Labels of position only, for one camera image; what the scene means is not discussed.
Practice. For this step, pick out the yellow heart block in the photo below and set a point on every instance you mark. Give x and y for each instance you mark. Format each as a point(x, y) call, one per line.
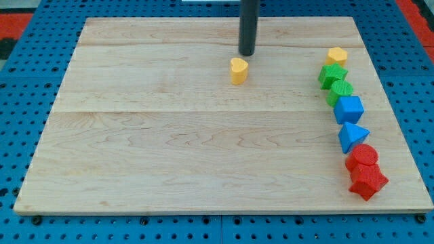
point(238, 70)

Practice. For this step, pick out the yellow hexagon block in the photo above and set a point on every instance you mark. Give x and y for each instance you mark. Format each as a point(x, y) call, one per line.
point(336, 55)

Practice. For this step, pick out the light wooden board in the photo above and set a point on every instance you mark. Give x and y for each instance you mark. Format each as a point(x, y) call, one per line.
point(147, 122)

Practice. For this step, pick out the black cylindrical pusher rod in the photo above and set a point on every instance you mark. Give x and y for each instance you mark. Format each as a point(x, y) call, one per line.
point(248, 22)

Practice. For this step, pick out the green star block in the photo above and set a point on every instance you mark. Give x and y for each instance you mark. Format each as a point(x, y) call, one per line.
point(330, 73)

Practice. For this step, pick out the green cylinder block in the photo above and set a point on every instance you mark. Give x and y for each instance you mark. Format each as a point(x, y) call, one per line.
point(338, 89)

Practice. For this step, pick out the blue cube block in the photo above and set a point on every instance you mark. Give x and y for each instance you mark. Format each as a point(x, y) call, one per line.
point(348, 109)

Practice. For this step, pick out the blue triangle block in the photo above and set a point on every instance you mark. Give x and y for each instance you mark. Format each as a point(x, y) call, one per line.
point(350, 135)

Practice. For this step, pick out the red cylinder block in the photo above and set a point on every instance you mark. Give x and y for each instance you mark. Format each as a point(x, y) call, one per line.
point(362, 154)

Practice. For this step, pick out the red star block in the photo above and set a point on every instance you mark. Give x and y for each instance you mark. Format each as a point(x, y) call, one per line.
point(367, 180)

